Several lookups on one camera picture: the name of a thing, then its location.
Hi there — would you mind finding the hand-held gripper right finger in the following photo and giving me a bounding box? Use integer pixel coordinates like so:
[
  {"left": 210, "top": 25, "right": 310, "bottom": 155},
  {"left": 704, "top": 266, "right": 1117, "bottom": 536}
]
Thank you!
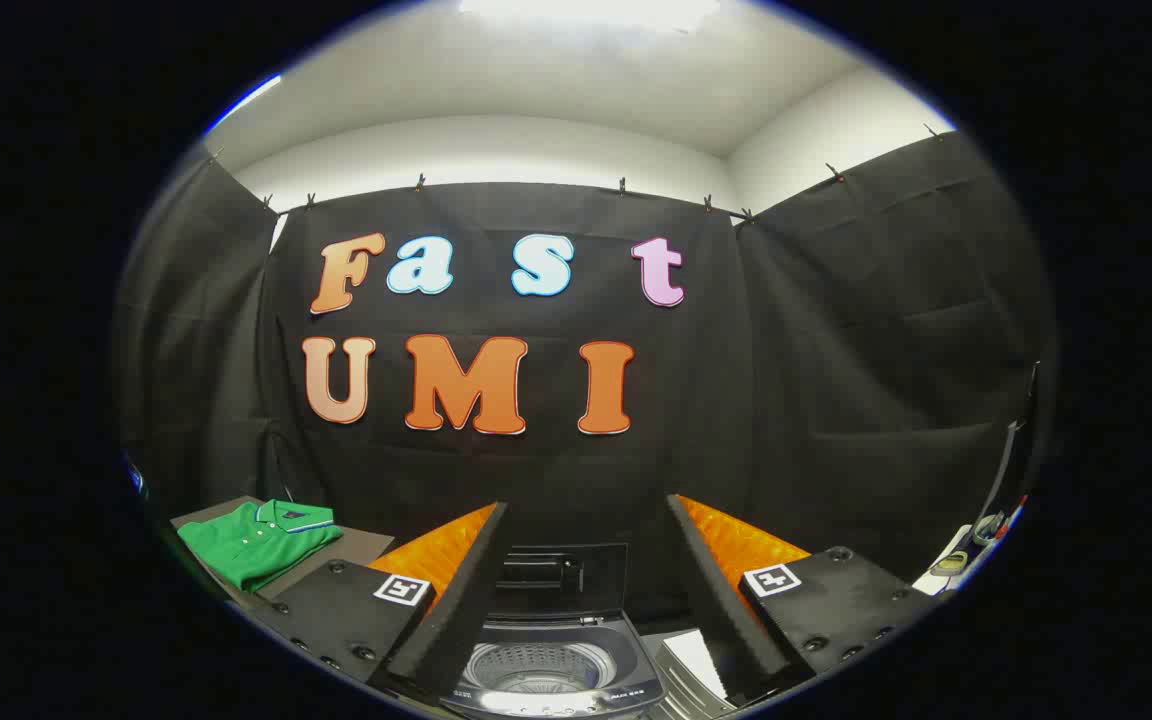
[{"left": 666, "top": 492, "right": 942, "bottom": 706}]

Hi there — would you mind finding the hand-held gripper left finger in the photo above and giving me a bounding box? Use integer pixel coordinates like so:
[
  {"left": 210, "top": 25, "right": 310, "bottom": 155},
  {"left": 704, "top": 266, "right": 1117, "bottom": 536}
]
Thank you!
[{"left": 246, "top": 500, "right": 513, "bottom": 707}]

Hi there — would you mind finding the grey washing machine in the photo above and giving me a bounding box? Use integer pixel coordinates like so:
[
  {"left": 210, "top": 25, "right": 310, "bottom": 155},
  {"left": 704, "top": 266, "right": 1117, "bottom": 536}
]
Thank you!
[{"left": 441, "top": 612, "right": 667, "bottom": 719}]

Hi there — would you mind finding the dark washing machine lid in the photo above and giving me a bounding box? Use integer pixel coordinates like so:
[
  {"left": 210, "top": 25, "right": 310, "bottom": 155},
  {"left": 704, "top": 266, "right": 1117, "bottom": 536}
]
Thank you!
[{"left": 494, "top": 543, "right": 630, "bottom": 621}]

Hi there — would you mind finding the green polo shirt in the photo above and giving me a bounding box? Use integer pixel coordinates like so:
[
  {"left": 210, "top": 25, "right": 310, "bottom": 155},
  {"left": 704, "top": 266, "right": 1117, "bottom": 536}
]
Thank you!
[{"left": 177, "top": 499, "right": 345, "bottom": 593}]

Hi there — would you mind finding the grey side table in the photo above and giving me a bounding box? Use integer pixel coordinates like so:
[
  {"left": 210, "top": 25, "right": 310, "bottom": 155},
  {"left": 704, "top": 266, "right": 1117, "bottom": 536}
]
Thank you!
[{"left": 169, "top": 496, "right": 397, "bottom": 607}]

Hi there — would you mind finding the white table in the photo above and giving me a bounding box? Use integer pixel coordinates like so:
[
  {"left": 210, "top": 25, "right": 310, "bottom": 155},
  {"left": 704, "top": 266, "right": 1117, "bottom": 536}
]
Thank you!
[{"left": 913, "top": 524, "right": 979, "bottom": 597}]

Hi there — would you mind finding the dark slim stand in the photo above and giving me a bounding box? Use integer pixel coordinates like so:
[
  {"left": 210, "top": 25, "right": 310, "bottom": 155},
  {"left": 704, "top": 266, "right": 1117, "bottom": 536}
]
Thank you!
[{"left": 974, "top": 362, "right": 1041, "bottom": 547}]

